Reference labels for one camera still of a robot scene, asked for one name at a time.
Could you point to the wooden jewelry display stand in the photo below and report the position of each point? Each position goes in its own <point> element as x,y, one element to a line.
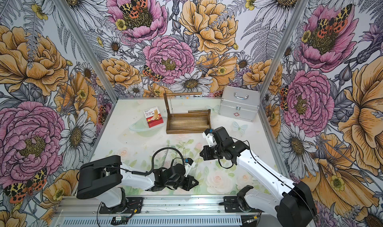
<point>194,121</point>

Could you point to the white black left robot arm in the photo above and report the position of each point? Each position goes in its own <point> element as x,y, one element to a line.
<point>104,179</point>

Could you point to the aluminium front rail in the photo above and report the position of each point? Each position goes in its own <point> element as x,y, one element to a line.
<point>161,211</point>

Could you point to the small green circuit board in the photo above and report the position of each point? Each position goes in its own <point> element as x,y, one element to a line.
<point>117,220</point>

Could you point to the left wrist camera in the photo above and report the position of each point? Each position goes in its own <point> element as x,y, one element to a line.
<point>189,165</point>

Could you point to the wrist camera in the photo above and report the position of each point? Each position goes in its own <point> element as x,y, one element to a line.
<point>209,137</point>
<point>189,165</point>

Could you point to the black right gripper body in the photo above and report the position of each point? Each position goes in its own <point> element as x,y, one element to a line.
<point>214,153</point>

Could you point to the red white small box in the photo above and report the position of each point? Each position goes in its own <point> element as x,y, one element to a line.
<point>153,117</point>

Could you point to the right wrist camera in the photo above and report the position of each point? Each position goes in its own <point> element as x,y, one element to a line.
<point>209,137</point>

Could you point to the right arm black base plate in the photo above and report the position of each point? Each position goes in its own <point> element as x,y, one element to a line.
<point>233,204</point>

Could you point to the silver metal first-aid case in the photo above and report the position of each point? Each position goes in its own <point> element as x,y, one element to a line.
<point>239,103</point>

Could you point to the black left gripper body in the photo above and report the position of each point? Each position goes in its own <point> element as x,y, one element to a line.
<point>179,183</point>

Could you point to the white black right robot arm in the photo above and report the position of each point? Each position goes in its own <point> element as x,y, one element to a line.
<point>290,203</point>

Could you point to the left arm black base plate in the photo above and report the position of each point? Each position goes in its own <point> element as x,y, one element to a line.
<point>131,205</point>

